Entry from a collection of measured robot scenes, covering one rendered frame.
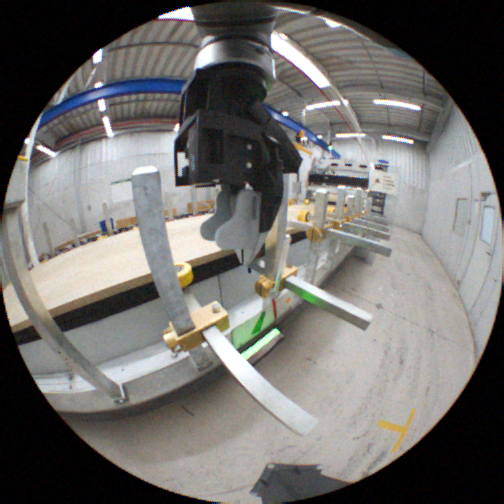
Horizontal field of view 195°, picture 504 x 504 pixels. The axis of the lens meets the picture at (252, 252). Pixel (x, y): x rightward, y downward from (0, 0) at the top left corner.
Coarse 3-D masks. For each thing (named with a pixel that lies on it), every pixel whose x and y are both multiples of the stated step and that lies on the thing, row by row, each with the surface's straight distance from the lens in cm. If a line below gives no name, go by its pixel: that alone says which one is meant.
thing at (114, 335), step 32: (288, 256) 83; (192, 288) 52; (224, 288) 59; (64, 320) 61; (96, 320) 56; (128, 320) 54; (160, 320) 56; (32, 352) 93; (96, 352) 68; (128, 352) 66
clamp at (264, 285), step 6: (288, 270) 43; (294, 270) 44; (264, 276) 39; (282, 276) 40; (288, 276) 42; (294, 276) 45; (258, 282) 38; (264, 282) 37; (270, 282) 38; (282, 282) 40; (258, 288) 39; (264, 288) 37; (270, 288) 37; (282, 288) 42; (258, 294) 40; (264, 294) 38
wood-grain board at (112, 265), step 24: (288, 216) 111; (120, 240) 93; (192, 240) 62; (48, 264) 126; (72, 264) 87; (96, 264) 68; (120, 264) 57; (144, 264) 50; (192, 264) 46; (48, 288) 77; (72, 288) 59; (96, 288) 49; (120, 288) 46; (24, 312) 80
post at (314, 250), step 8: (320, 192) 53; (320, 200) 53; (320, 208) 53; (320, 216) 54; (320, 224) 54; (312, 248) 57; (320, 248) 59; (312, 256) 58; (312, 264) 59; (312, 272) 61; (304, 280) 64; (312, 280) 65
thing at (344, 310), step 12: (252, 264) 49; (288, 288) 42; (300, 288) 39; (312, 288) 39; (312, 300) 39; (324, 300) 37; (336, 300) 38; (336, 312) 38; (348, 312) 37; (360, 312) 38; (360, 324) 38
